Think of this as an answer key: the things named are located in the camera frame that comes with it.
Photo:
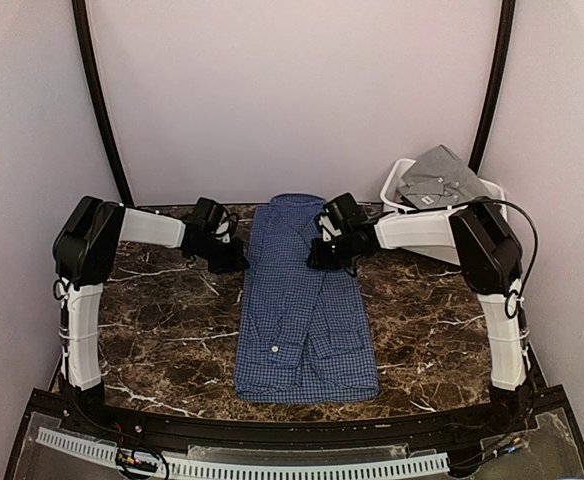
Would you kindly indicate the white slotted cable duct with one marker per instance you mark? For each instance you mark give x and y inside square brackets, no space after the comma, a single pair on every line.
[177,466]

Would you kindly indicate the blue checked long sleeve shirt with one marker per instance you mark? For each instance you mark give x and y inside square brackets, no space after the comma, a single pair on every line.
[304,333]

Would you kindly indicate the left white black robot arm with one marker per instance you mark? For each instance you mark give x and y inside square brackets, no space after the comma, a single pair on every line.
[84,253]

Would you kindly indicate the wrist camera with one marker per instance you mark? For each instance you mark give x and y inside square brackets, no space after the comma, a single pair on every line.
[328,231]
[227,227]

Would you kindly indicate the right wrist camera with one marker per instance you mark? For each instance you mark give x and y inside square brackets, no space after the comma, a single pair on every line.
[328,231]

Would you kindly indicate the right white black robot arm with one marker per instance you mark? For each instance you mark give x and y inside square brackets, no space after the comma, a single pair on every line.
[477,238]

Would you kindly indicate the black frame post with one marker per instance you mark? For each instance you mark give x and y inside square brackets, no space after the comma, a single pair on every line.
[493,89]
[98,100]

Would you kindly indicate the grey folded shirt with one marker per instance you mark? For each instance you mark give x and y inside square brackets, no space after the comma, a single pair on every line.
[439,178]

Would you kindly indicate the white plastic bin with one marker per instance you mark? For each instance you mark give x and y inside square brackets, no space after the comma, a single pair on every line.
[425,232]

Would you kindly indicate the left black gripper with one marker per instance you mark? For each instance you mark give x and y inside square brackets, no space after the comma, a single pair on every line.
[232,262]

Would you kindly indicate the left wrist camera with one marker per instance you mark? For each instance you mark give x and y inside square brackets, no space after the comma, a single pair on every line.
[227,227]

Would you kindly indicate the right black frame post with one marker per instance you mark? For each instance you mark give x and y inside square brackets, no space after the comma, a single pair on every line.
[493,89]

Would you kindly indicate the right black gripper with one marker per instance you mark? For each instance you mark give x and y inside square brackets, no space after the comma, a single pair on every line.
[320,260]

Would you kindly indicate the clear acrylic plate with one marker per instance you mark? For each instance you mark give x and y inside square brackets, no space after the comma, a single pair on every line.
[321,456]

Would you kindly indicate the left black frame post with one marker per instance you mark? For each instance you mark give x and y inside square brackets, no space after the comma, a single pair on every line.
[98,100]

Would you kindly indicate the black curved front rail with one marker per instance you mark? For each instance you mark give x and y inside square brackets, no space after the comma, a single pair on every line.
[462,429]

